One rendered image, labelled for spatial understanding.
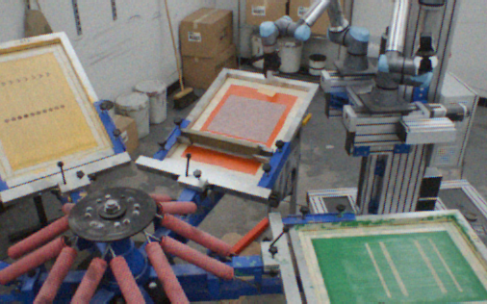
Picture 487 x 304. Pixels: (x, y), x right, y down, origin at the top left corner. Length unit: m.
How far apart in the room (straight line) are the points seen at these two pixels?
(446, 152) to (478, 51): 2.84
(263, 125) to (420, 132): 0.79
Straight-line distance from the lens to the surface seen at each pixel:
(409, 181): 3.18
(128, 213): 1.72
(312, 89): 2.70
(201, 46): 5.62
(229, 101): 2.73
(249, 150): 2.32
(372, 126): 2.62
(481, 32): 5.74
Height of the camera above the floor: 2.34
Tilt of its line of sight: 32 degrees down
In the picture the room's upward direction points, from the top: straight up
